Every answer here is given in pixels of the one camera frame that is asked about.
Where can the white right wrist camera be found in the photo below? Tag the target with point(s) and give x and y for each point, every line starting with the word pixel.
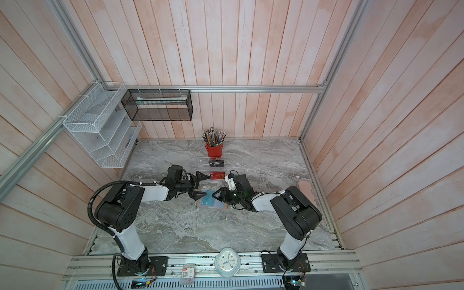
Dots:
pixel 230 181

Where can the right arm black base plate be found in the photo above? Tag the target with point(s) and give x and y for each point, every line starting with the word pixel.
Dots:
pixel 278 263

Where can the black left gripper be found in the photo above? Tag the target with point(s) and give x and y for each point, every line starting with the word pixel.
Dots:
pixel 196 181

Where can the green circuit board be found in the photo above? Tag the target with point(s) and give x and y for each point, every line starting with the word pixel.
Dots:
pixel 292 282

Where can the bundle of coloured pencils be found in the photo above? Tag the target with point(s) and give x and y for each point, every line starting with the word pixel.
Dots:
pixel 213 137

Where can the clear acrylic organizer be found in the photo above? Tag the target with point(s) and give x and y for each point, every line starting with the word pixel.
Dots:
pixel 202 164

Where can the red pencil cup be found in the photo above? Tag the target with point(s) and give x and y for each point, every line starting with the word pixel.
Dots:
pixel 214 152

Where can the red credit card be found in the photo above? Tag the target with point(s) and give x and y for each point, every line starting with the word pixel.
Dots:
pixel 217 175

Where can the white analog clock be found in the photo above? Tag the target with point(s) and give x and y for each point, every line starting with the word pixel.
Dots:
pixel 227 263

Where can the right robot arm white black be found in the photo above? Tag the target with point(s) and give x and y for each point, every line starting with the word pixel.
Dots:
pixel 296 212

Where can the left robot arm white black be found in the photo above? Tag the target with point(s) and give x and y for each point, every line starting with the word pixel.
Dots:
pixel 114 206

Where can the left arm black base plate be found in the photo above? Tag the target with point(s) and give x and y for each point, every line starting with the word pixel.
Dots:
pixel 145 266

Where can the teal credit card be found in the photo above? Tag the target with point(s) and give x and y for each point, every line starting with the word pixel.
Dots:
pixel 207 200

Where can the black wire mesh basket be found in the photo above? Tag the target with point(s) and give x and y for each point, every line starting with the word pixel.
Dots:
pixel 158 105

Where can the small red white box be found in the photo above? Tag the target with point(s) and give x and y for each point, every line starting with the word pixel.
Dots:
pixel 188 274

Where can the left blue circuit board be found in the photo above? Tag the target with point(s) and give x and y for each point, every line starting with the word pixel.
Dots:
pixel 140 284

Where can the pink card holder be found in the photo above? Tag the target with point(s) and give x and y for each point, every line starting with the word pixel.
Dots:
pixel 214 206

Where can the aluminium frame rail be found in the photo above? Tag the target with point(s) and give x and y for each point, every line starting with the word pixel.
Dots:
pixel 238 88

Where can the white wire mesh shelf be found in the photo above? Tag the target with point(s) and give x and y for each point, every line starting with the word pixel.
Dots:
pixel 101 125

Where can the pink case on table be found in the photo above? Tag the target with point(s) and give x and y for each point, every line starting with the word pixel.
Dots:
pixel 306 188

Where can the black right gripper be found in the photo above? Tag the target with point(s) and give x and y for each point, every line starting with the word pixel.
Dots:
pixel 225 190

